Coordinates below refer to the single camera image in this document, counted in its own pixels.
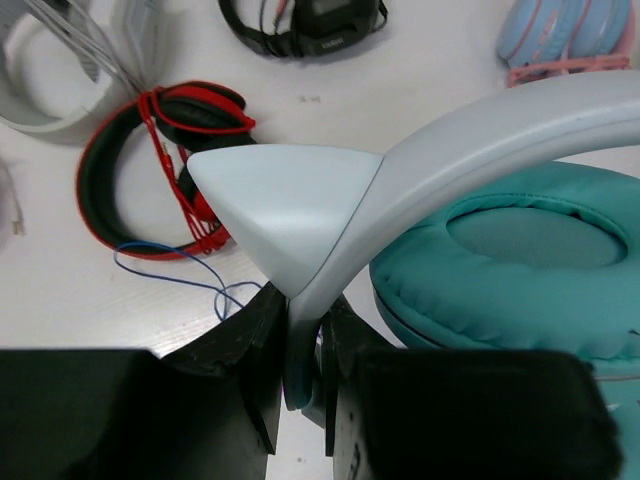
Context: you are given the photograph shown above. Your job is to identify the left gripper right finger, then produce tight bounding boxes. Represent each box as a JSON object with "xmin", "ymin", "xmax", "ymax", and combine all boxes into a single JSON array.
[{"xmin": 321, "ymin": 299, "xmax": 623, "ymax": 479}]

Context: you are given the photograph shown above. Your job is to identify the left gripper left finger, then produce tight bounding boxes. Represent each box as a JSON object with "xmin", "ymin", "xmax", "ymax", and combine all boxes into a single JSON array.
[{"xmin": 1, "ymin": 285, "xmax": 286, "ymax": 479}]

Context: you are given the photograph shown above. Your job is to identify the teal cat-ear headphones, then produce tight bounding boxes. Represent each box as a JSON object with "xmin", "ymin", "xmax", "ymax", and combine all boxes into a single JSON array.
[{"xmin": 187, "ymin": 70, "xmax": 639, "ymax": 410}]

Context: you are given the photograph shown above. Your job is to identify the red and black headphones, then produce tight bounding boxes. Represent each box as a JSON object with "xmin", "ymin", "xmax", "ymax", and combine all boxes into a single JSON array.
[{"xmin": 75, "ymin": 80, "xmax": 255, "ymax": 260}]

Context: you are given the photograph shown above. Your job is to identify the pink and blue headphones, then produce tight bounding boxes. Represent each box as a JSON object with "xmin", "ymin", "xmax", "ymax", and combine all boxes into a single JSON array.
[{"xmin": 496, "ymin": 0, "xmax": 635, "ymax": 88}]

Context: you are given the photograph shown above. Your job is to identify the grey white gaming headset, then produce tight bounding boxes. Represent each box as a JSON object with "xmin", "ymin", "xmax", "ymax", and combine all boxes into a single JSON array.
[{"xmin": 1, "ymin": 1, "xmax": 166, "ymax": 144}]

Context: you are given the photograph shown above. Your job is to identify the black headset with cable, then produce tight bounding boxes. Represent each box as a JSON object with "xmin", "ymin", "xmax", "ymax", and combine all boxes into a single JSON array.
[{"xmin": 219, "ymin": 1, "xmax": 388, "ymax": 58}]

